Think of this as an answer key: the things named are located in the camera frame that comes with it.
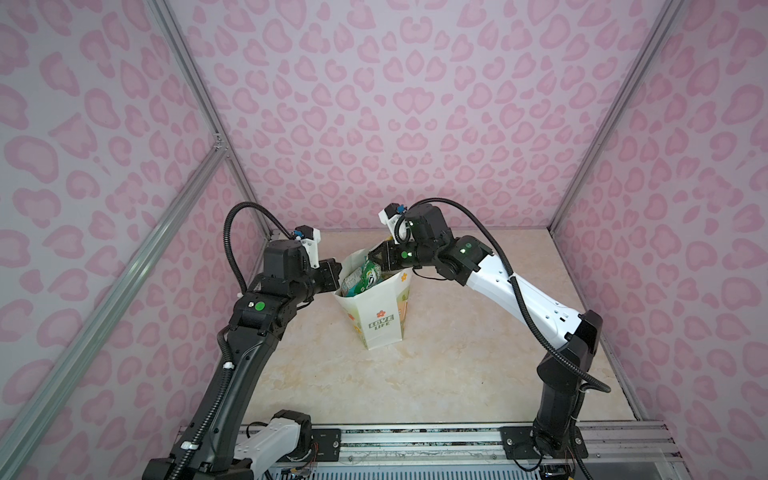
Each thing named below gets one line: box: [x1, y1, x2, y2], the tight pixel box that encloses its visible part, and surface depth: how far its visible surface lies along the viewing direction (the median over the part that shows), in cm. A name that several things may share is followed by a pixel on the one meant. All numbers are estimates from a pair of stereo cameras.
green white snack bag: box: [342, 260, 383, 297], surface depth 77 cm
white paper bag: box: [334, 249, 413, 350], surface depth 80 cm
